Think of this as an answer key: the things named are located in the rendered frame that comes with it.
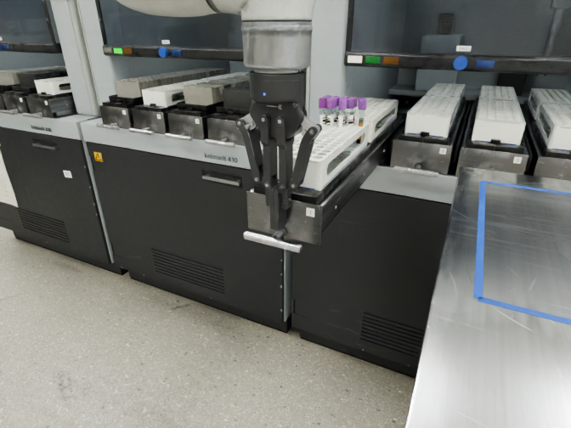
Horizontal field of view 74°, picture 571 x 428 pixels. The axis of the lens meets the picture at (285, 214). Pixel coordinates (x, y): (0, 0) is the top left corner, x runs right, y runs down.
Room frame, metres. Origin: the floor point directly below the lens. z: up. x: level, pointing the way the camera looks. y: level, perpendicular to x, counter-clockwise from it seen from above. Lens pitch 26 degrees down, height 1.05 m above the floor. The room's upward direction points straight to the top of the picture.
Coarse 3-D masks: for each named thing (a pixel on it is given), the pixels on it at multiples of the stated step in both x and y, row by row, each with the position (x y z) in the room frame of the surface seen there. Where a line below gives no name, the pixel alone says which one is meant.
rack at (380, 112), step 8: (368, 104) 1.04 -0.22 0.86; (376, 104) 1.04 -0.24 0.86; (384, 104) 1.04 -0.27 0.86; (392, 104) 1.04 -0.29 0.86; (368, 112) 0.96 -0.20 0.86; (376, 112) 0.95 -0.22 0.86; (384, 112) 0.95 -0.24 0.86; (392, 112) 1.11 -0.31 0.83; (368, 120) 0.86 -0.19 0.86; (376, 120) 0.89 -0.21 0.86; (384, 120) 1.03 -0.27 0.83; (392, 120) 1.06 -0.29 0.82; (376, 128) 1.01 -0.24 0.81; (368, 136) 0.85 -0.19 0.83
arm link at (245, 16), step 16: (208, 0) 0.54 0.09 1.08; (224, 0) 0.53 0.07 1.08; (240, 0) 0.51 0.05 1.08; (256, 0) 0.50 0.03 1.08; (272, 0) 0.50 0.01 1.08; (288, 0) 0.50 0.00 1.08; (304, 0) 0.51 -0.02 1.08; (256, 16) 0.51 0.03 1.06; (272, 16) 0.50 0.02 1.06; (288, 16) 0.50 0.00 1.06; (304, 16) 0.51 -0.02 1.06
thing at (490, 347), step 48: (480, 192) 0.55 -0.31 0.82; (528, 192) 0.55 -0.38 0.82; (480, 240) 0.40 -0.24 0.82; (528, 240) 0.40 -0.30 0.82; (480, 288) 0.31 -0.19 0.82; (528, 288) 0.31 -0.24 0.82; (432, 336) 0.24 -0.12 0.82; (480, 336) 0.24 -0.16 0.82; (528, 336) 0.24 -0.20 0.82; (432, 384) 0.19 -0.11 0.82; (480, 384) 0.19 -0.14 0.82; (528, 384) 0.19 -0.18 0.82
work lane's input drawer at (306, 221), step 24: (384, 144) 0.91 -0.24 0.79; (360, 168) 0.72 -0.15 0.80; (264, 192) 0.58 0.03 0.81; (312, 192) 0.56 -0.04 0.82; (336, 192) 0.59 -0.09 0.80; (264, 216) 0.57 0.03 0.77; (288, 216) 0.55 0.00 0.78; (312, 216) 0.53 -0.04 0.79; (264, 240) 0.52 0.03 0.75; (312, 240) 0.53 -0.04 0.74
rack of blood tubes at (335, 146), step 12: (324, 132) 0.74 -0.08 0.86; (336, 132) 0.75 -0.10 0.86; (348, 132) 0.75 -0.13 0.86; (360, 132) 0.77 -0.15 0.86; (324, 144) 0.67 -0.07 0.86; (336, 144) 0.66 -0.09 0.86; (348, 144) 0.70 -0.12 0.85; (360, 144) 0.79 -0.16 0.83; (312, 156) 0.59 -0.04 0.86; (324, 156) 0.59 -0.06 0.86; (336, 156) 0.75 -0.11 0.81; (348, 156) 0.71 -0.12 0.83; (312, 168) 0.57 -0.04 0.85; (324, 168) 0.58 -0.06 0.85; (336, 168) 0.64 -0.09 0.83; (312, 180) 0.57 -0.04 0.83; (324, 180) 0.58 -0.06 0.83
